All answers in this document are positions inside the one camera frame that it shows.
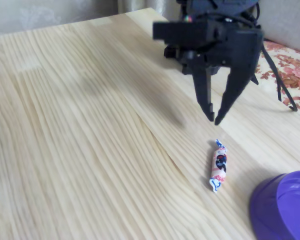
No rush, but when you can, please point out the candy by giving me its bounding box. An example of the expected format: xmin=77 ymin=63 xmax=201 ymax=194
xmin=208 ymin=139 xmax=229 ymax=194

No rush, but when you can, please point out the floral patterned fabric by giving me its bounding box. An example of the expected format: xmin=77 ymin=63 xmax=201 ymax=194
xmin=254 ymin=39 xmax=300 ymax=111

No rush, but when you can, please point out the grey curtain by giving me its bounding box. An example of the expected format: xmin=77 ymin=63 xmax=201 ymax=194
xmin=0 ymin=0 xmax=181 ymax=38

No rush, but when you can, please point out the purple bowl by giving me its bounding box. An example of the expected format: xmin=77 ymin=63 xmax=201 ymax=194
xmin=249 ymin=170 xmax=300 ymax=240

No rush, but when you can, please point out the black cable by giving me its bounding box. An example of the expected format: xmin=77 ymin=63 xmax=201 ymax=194
xmin=261 ymin=44 xmax=299 ymax=112

